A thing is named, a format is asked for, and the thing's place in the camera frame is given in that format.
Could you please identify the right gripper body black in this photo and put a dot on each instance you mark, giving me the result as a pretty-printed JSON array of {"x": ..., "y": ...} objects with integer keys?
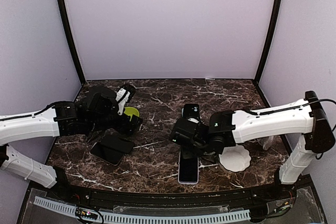
[{"x": 200, "y": 148}]

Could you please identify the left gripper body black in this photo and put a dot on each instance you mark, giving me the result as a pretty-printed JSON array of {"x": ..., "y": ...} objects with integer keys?
[{"x": 122, "y": 127}]

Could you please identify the purple phone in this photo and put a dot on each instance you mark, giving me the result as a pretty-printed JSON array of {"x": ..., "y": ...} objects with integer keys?
[{"x": 188, "y": 169}]

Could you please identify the dark screen phone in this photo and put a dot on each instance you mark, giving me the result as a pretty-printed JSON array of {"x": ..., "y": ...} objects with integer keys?
[{"x": 106, "y": 154}]

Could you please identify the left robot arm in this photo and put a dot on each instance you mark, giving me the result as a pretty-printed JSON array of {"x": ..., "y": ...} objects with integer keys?
[{"x": 101, "y": 109}]

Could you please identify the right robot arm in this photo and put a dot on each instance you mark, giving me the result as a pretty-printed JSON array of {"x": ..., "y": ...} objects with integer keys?
[{"x": 228, "y": 130}]

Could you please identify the black phone case left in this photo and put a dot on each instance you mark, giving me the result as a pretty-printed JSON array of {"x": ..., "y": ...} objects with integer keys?
[{"x": 118, "y": 144}]

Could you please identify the black phone case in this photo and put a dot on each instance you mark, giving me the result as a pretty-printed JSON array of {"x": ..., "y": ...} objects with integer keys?
[
  {"x": 118, "y": 144},
  {"x": 191, "y": 111}
]

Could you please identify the black phone case centre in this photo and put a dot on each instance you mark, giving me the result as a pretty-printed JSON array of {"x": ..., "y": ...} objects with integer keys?
[{"x": 191, "y": 111}]

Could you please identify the green bowl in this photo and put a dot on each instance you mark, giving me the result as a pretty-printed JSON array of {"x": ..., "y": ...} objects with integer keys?
[{"x": 131, "y": 111}]

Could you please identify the white scalloped dish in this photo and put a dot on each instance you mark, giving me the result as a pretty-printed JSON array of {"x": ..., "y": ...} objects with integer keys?
[{"x": 235, "y": 159}]

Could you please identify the patterned white mug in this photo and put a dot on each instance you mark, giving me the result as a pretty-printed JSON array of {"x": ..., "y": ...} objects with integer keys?
[{"x": 266, "y": 142}]

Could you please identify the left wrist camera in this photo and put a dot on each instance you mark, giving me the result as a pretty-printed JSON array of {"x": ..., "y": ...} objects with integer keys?
[{"x": 124, "y": 95}]

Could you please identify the white cable duct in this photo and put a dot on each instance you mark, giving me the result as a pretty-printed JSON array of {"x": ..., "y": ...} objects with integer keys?
[{"x": 141, "y": 215}]

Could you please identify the black front rail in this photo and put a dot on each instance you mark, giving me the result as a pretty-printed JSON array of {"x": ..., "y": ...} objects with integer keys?
[{"x": 253, "y": 197}]

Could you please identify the left black frame post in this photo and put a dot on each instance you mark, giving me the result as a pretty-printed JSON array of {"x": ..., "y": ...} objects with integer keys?
[{"x": 70, "y": 40}]

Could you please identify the black frame post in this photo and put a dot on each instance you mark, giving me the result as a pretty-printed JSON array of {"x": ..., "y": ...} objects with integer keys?
[
  {"x": 268, "y": 41},
  {"x": 70, "y": 40}
]

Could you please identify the right black frame post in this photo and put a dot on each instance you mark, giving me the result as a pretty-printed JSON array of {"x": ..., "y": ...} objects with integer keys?
[{"x": 268, "y": 41}]

